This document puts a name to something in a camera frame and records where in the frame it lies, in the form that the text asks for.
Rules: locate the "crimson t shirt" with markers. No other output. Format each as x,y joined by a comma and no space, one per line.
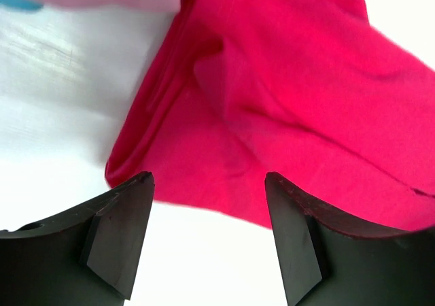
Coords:
304,88

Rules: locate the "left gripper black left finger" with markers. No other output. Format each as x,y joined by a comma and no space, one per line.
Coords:
86,255

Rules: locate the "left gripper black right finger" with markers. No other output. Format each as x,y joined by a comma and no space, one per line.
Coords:
330,257

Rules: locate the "cyan folded t shirt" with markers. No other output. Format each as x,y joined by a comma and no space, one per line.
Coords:
22,5

